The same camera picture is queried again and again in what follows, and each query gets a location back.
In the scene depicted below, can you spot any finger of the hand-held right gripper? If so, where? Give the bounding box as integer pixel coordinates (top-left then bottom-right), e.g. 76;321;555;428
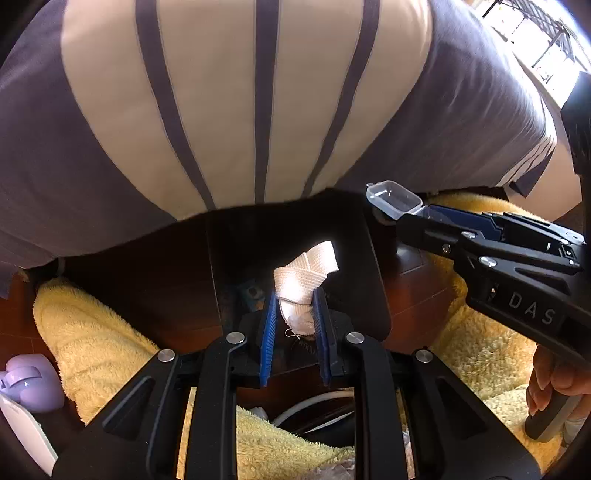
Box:
396;213;497;278
422;204;583;269

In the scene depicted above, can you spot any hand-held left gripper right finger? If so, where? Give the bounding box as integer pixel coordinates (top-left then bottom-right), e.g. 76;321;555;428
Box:
313;286;541;480

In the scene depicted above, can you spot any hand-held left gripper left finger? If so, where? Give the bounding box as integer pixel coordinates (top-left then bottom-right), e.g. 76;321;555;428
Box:
53;295;278;480

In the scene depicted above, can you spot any clear plastic box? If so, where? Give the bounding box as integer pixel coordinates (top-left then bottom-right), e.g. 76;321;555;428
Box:
366;181;424;222

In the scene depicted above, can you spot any dark brown bin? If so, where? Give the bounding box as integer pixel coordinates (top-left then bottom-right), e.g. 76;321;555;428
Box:
203;191;393;370

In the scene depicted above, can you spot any white cloth strip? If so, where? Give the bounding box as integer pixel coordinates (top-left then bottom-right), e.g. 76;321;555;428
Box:
273;240;340;340

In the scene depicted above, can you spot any person's right hand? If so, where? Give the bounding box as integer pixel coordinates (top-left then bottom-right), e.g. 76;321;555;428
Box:
527;344;591;418

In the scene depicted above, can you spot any small blue packet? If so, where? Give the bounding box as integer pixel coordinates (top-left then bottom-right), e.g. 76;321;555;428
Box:
239;281;265;306

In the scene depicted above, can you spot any yellow fluffy towel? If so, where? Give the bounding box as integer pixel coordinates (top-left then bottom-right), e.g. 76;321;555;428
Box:
416;191;591;464
32;277;370;480

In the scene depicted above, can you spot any brown curtain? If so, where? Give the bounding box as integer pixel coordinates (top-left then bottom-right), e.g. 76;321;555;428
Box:
560;71;591;185

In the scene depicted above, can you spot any window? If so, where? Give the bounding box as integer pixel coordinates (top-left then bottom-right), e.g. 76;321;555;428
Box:
480;0;591;100

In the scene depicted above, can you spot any blue white striped blanket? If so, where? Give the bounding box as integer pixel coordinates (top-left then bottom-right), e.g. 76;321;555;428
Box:
0;0;561;298

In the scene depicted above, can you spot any purple plastic toy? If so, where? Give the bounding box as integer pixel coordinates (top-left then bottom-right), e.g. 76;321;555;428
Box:
0;353;65;415

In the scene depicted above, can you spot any white cable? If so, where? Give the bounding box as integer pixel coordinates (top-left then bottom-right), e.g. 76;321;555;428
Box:
271;390;356;432

